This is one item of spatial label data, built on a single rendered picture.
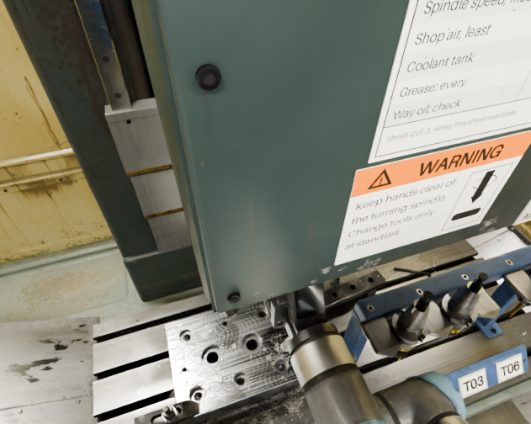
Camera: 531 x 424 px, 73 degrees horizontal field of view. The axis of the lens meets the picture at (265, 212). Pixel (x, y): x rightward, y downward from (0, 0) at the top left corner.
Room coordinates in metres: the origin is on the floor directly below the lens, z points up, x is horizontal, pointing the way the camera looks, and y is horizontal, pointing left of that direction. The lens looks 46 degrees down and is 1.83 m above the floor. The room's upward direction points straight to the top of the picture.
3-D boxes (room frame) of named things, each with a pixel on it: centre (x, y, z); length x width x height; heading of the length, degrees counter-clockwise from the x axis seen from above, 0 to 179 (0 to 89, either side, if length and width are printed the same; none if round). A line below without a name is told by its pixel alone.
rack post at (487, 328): (0.48, -0.61, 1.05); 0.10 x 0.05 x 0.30; 19
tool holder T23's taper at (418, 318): (0.30, -0.26, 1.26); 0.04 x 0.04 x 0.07
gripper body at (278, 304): (0.26, -0.05, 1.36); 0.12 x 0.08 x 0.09; 19
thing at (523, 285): (0.39, -0.52, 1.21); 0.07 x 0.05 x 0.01; 19
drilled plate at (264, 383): (0.36, 0.08, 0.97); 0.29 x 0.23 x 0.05; 109
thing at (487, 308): (0.36, -0.42, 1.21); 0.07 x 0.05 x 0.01; 19
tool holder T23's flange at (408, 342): (0.30, -0.26, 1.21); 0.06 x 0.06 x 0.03
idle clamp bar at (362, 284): (0.54, -0.22, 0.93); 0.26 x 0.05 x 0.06; 114
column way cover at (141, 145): (0.80, 0.14, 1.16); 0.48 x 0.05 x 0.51; 109
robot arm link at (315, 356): (0.19, -0.08, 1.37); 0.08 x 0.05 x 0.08; 109
